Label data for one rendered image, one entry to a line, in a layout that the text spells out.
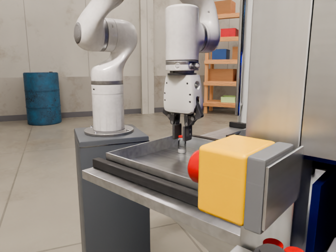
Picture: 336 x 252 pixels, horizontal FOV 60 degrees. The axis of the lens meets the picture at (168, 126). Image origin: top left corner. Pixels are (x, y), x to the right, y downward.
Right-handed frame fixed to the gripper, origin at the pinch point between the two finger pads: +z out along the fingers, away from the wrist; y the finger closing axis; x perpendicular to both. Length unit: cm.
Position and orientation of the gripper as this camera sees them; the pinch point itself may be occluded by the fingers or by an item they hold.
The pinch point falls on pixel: (182, 132)
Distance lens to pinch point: 77.6
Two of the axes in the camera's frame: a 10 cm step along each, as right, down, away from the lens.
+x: -6.6, 1.5, -7.4
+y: -7.5, -1.2, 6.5
